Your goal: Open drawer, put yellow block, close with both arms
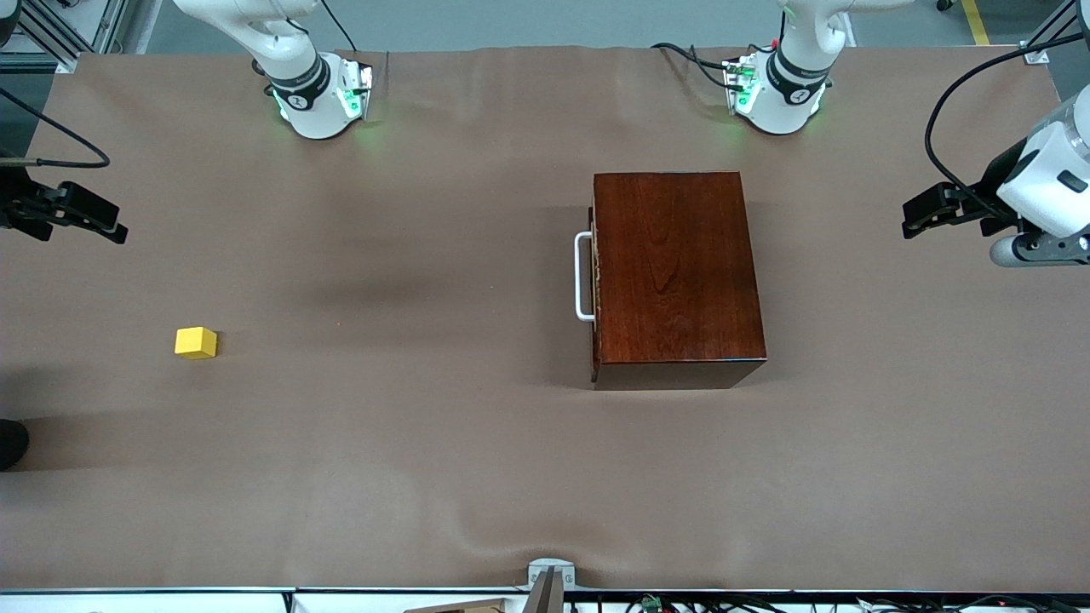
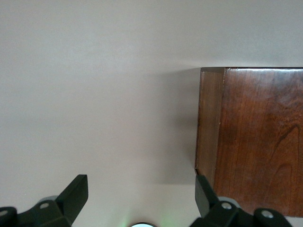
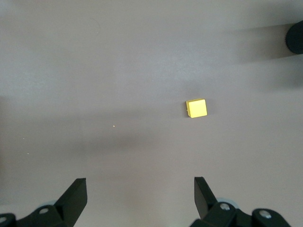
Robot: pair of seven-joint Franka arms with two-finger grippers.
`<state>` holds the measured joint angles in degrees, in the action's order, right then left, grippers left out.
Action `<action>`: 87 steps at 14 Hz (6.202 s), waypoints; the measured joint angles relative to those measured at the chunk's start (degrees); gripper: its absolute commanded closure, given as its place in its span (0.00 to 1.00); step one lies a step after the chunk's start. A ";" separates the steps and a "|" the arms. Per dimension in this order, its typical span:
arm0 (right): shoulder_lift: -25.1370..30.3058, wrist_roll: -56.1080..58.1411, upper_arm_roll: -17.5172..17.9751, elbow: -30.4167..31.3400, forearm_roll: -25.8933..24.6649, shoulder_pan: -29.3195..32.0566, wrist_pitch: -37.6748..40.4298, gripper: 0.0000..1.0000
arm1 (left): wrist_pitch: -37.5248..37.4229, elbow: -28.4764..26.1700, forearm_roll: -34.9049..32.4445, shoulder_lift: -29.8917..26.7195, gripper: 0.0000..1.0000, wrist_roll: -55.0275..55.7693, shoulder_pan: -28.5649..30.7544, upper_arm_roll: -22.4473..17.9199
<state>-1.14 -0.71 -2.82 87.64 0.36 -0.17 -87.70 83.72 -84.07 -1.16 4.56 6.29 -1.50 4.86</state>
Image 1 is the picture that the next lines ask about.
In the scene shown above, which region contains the yellow block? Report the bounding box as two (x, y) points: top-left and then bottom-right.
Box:
(175, 327), (218, 360)

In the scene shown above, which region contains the white drawer handle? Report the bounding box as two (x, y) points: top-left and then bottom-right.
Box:
(575, 231), (596, 323)

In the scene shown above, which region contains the wooden drawer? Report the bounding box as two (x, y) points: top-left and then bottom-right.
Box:
(588, 204), (600, 384)

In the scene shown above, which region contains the black round object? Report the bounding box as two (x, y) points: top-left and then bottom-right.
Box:
(0, 419), (31, 472)

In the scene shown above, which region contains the dark brown wooden cabinet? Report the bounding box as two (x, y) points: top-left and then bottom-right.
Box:
(592, 170), (768, 392)

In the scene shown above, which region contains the brown table mat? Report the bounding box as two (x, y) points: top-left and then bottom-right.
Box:
(0, 44), (1090, 593)

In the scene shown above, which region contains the brown cardboard piece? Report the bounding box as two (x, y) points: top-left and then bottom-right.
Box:
(404, 599), (513, 613)

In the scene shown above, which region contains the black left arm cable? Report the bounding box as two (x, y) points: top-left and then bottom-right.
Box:
(926, 32), (1090, 224)

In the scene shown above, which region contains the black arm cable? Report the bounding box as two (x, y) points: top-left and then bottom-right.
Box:
(0, 88), (112, 169)
(926, 32), (1090, 224)

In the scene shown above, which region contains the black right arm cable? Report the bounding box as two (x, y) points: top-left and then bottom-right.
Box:
(0, 88), (112, 169)

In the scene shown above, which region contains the aluminium frame profile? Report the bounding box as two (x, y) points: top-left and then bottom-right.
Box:
(17, 0), (130, 74)
(1022, 0), (1090, 66)

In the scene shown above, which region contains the black base cable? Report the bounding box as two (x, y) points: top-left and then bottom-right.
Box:
(651, 41), (743, 91)
(319, 0), (359, 54)

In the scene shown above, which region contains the grey metal bracket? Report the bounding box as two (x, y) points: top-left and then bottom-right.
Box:
(526, 558), (577, 613)

